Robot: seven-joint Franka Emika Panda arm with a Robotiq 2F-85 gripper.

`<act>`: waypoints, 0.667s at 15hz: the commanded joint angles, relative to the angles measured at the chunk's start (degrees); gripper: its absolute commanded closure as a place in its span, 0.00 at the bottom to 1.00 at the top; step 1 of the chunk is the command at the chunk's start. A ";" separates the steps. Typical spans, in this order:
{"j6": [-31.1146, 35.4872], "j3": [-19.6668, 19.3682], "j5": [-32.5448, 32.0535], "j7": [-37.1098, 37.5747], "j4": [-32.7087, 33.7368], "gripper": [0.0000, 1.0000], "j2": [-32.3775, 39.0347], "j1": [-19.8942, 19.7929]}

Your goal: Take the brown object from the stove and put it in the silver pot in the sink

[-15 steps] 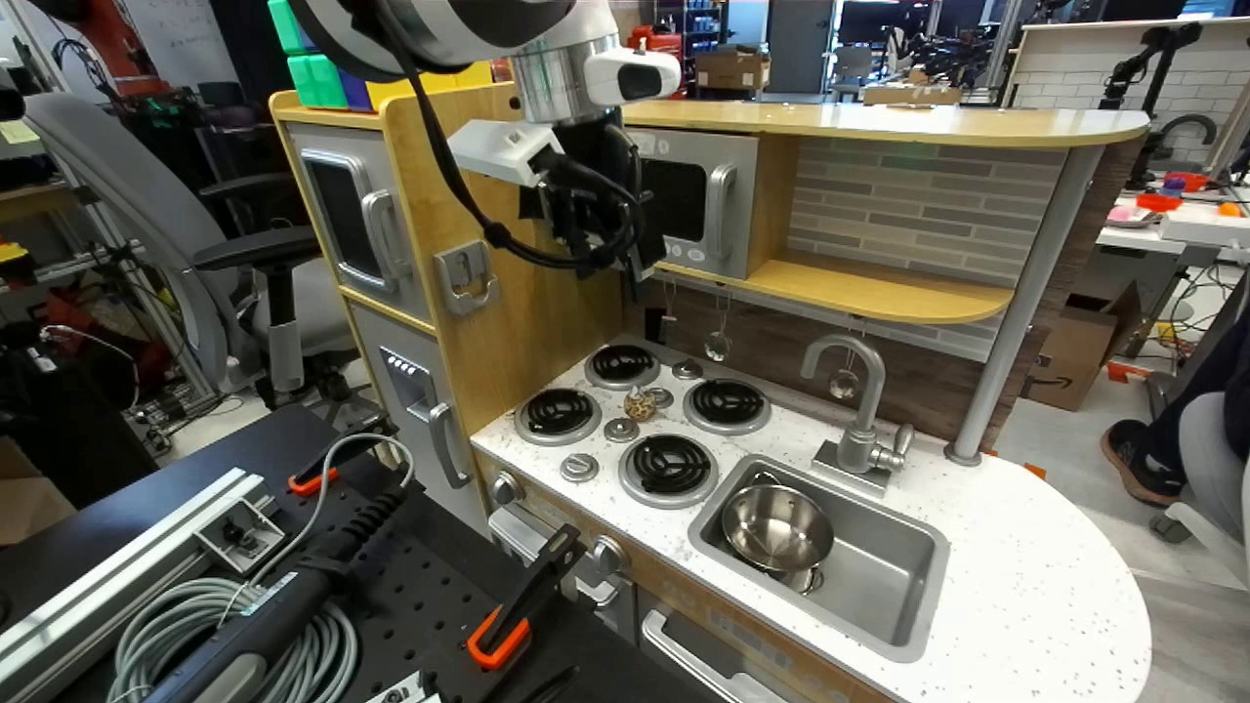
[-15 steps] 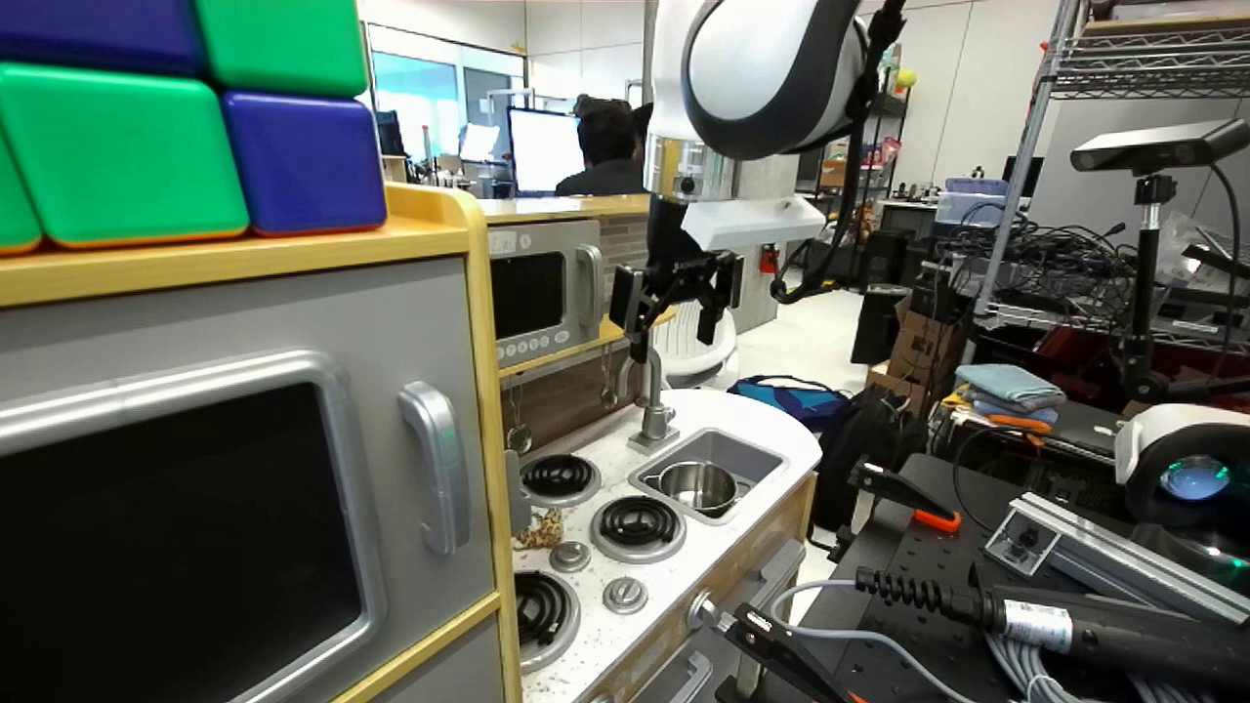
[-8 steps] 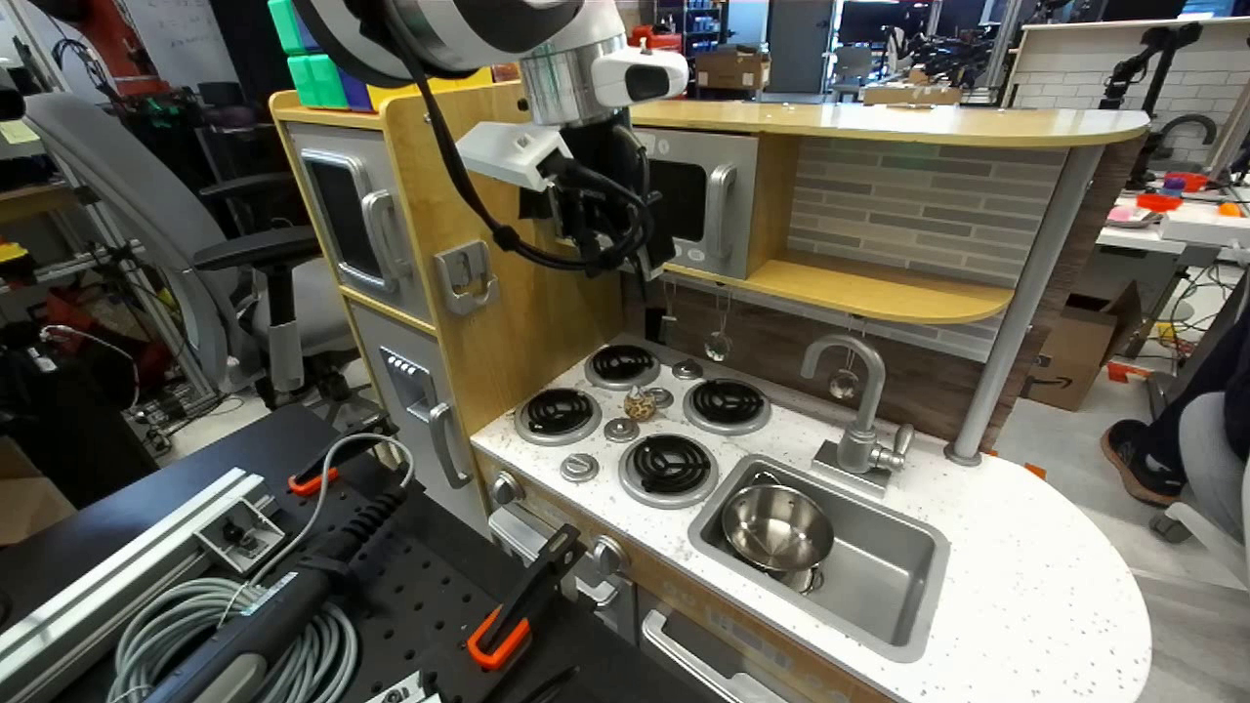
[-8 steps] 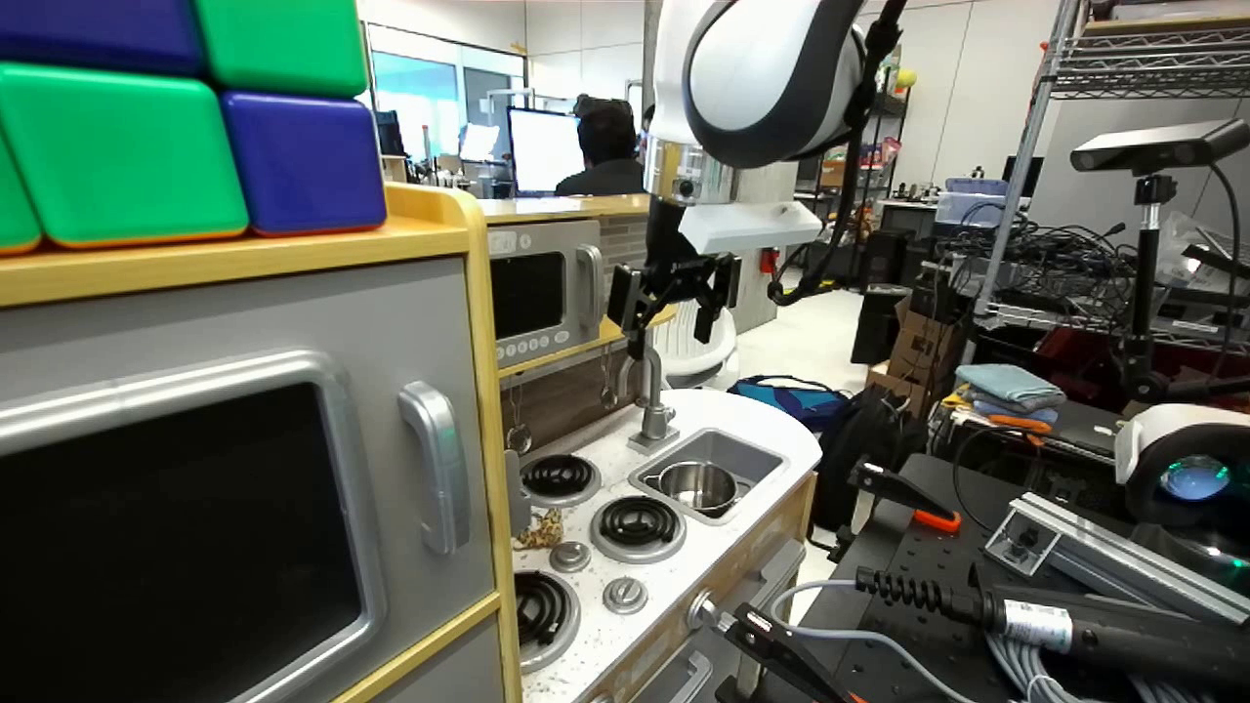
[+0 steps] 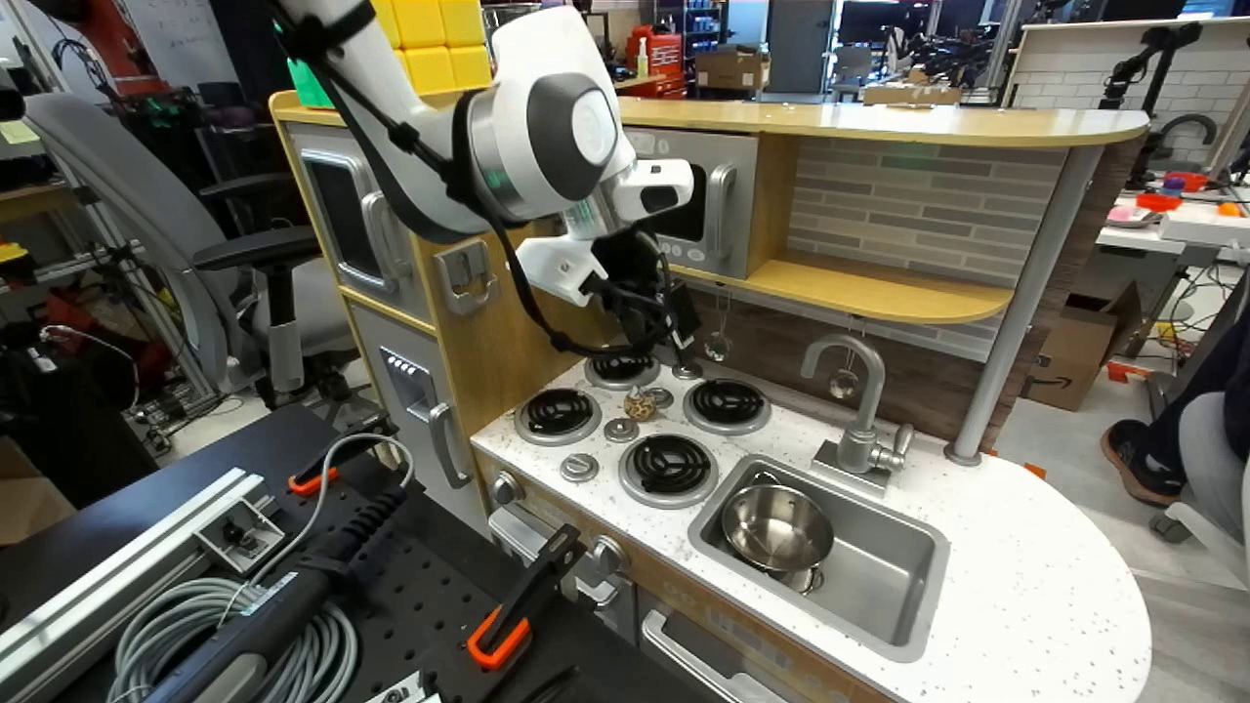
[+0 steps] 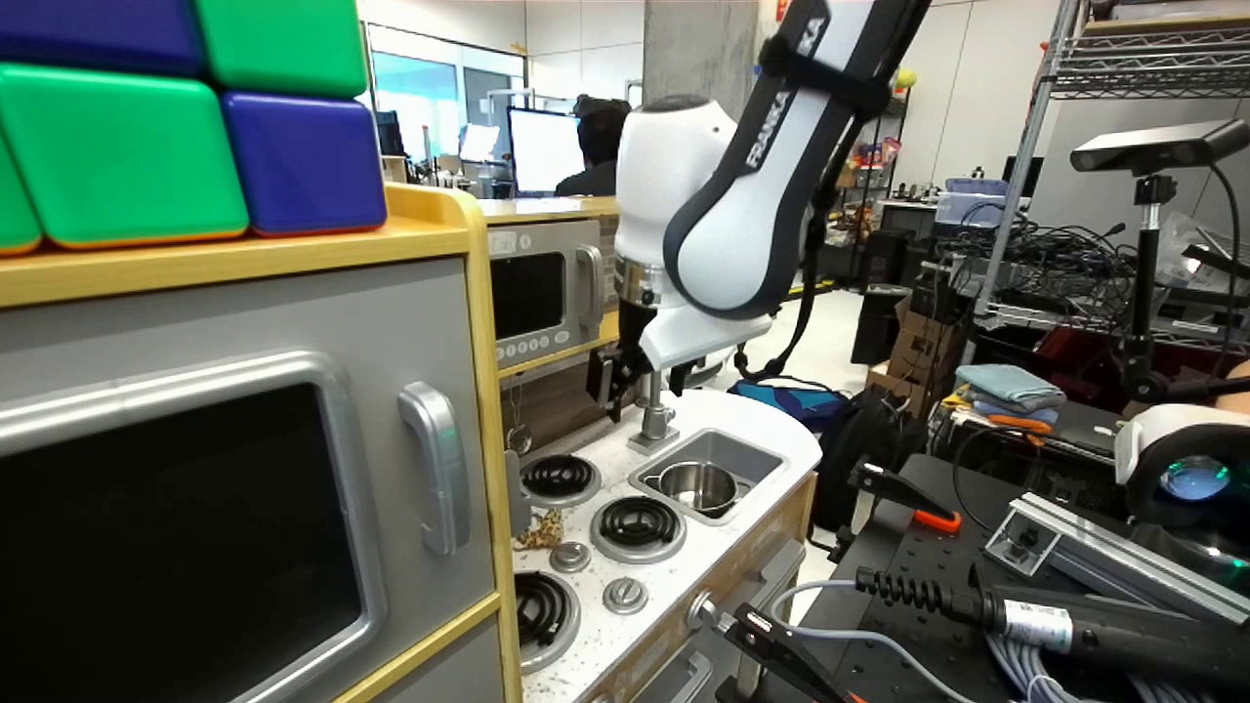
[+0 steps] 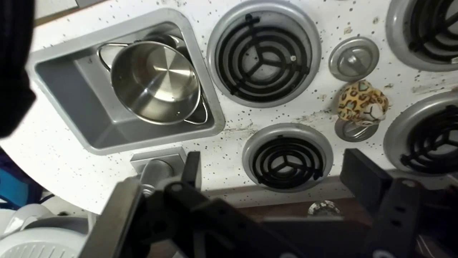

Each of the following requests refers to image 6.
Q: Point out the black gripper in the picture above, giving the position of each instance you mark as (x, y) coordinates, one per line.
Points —
(634, 339)

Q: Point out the small brown toy object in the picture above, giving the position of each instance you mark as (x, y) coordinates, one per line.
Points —
(541, 529)

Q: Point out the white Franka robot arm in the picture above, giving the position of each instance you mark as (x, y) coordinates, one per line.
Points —
(781, 157)

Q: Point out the silver metal pot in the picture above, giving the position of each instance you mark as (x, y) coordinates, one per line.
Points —
(696, 485)

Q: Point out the grey toy sink basin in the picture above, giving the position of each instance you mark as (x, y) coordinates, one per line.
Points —
(734, 455)

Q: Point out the grey toy faucet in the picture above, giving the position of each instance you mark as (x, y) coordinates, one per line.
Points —
(655, 421)

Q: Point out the grey toy microwave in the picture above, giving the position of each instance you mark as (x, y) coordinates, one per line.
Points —
(548, 295)

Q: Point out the black coil toy burner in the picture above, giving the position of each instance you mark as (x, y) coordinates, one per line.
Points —
(558, 477)
(541, 610)
(638, 527)

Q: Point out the blue bag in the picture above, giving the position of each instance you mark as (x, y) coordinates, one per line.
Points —
(785, 399)

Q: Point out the grey round toy knob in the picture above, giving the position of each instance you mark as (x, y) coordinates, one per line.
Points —
(626, 597)
(567, 555)

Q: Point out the seated person in dark top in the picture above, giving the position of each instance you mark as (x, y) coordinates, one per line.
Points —
(597, 143)

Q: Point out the computer monitor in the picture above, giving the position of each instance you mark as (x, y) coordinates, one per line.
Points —
(545, 151)

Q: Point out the black backpack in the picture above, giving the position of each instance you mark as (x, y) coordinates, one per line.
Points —
(860, 450)

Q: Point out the brown cardboard box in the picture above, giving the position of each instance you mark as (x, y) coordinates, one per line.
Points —
(923, 344)

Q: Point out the black shelf with colourful items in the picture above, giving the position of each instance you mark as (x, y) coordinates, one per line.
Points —
(883, 157)

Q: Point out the black perforated work table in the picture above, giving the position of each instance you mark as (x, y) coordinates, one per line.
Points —
(910, 561)

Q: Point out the blue plastic toy block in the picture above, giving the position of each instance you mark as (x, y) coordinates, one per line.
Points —
(97, 33)
(304, 162)

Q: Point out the folded teal cloth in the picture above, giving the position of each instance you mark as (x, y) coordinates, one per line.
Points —
(1009, 384)

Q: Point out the blue plastic bin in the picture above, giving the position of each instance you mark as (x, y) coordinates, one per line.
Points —
(974, 205)

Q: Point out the toy kitchen with speckled counter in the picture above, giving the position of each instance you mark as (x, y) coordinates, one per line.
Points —
(195, 325)

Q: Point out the green plastic toy block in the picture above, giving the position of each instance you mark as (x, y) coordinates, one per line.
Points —
(14, 201)
(280, 44)
(118, 151)

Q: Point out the white round device teal lens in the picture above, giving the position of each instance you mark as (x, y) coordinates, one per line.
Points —
(1174, 442)

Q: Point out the silver aluminium rail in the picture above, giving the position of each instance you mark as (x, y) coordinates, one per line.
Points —
(1105, 551)

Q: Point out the black camera stand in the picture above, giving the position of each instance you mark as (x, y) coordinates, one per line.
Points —
(1149, 274)

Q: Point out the black stereo camera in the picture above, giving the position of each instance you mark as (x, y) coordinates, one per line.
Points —
(1153, 148)

